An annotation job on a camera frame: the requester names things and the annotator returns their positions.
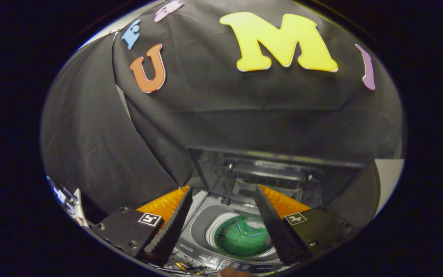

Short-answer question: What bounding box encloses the tangle of thin cables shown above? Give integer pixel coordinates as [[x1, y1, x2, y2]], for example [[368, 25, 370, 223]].
[[164, 257, 222, 276]]

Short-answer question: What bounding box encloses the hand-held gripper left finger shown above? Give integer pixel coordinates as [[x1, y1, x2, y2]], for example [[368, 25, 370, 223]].
[[90, 186, 193, 268]]

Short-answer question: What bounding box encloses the grey cabinet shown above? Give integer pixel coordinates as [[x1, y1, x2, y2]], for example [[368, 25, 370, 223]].
[[373, 159, 405, 216]]

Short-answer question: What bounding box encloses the grey washing machine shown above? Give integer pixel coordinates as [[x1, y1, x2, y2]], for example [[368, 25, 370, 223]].
[[172, 190, 306, 274]]

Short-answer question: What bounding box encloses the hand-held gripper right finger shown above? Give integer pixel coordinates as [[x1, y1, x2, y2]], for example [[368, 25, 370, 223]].
[[254, 185, 355, 267]]

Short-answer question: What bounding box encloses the green polo shirt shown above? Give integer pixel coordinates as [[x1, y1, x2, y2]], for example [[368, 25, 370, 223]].
[[221, 217, 274, 257]]

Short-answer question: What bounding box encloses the dark washing machine lid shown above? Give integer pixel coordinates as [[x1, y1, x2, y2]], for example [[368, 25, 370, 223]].
[[186, 148, 365, 208]]

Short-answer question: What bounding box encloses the black backdrop cloth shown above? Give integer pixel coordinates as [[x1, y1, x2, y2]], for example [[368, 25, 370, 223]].
[[40, 0, 406, 216]]

